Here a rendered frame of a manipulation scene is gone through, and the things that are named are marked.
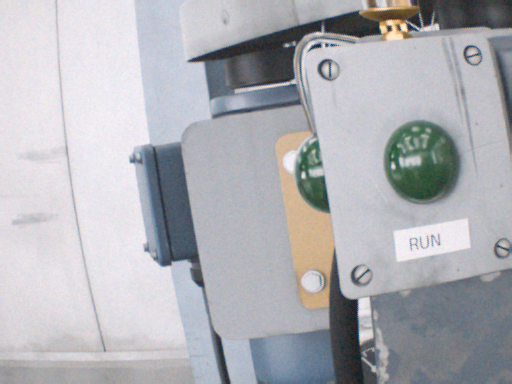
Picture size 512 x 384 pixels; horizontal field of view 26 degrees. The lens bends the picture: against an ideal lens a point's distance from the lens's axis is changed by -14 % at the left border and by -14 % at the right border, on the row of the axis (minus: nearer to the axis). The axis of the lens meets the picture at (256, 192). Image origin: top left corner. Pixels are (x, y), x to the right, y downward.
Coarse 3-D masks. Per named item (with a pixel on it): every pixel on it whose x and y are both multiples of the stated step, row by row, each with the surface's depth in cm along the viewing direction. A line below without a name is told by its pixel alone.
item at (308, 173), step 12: (312, 144) 45; (300, 156) 45; (312, 156) 44; (300, 168) 45; (312, 168) 44; (300, 180) 45; (312, 180) 44; (324, 180) 44; (300, 192) 45; (312, 192) 45; (324, 192) 44; (312, 204) 45; (324, 204) 45
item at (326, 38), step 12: (324, 24) 77; (408, 24) 81; (312, 36) 59; (324, 36) 58; (336, 36) 58; (348, 36) 57; (300, 48) 60; (300, 60) 61; (300, 72) 62; (300, 84) 62; (300, 96) 63; (312, 108) 64; (312, 120) 65; (312, 132) 65
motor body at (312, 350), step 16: (224, 96) 95; (240, 96) 93; (256, 96) 92; (272, 96) 91; (288, 96) 91; (224, 112) 95; (240, 112) 95; (272, 336) 94; (288, 336) 93; (304, 336) 92; (320, 336) 92; (256, 352) 97; (272, 352) 95; (288, 352) 93; (304, 352) 93; (320, 352) 92; (256, 368) 98; (272, 368) 95; (288, 368) 94; (304, 368) 93; (320, 368) 92
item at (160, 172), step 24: (144, 144) 92; (168, 144) 93; (144, 168) 91; (168, 168) 92; (144, 192) 94; (168, 192) 92; (144, 216) 99; (168, 216) 92; (192, 216) 92; (168, 240) 92; (192, 240) 92; (168, 264) 92; (192, 264) 97
